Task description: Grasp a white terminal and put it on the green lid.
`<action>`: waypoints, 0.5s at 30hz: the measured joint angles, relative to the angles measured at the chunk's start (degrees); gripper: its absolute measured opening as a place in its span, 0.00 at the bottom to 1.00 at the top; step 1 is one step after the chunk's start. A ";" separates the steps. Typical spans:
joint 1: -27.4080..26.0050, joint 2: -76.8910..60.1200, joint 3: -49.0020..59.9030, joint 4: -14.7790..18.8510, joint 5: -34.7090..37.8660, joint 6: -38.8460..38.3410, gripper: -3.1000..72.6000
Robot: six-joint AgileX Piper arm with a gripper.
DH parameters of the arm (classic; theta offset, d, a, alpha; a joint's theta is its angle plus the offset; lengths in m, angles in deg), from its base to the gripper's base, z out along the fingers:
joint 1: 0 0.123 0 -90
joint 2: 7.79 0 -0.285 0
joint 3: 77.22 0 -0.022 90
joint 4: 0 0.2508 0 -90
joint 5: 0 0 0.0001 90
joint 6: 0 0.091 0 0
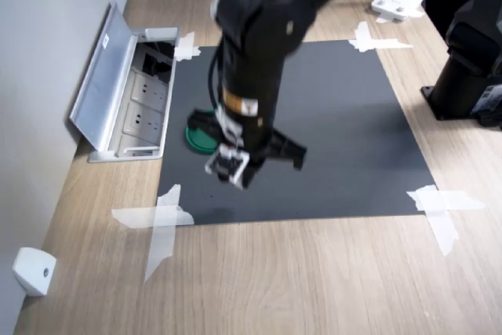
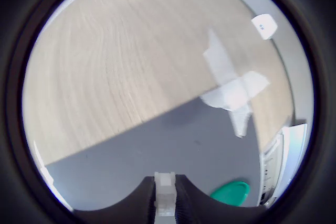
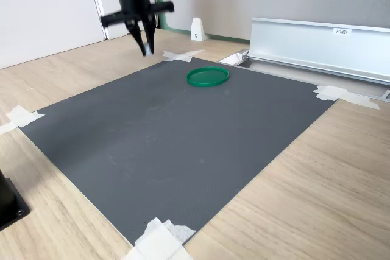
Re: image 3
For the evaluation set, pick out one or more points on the dark grey mat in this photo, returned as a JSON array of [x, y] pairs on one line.
[[170, 138]]

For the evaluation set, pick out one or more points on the pale green partition post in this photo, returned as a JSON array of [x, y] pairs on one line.
[[164, 21]]

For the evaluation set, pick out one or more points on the small white bracket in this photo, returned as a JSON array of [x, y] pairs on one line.
[[197, 30]]

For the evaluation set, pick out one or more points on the white partition panel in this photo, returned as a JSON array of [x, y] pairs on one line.
[[45, 19]]

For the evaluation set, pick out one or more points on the small white plastic terminal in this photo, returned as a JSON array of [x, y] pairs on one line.
[[148, 50]]

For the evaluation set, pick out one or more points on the white tape patch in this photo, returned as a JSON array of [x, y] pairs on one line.
[[158, 238], [335, 93], [181, 56], [21, 117]]

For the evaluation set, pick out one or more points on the round green lid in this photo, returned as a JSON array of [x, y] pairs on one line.
[[207, 77]]

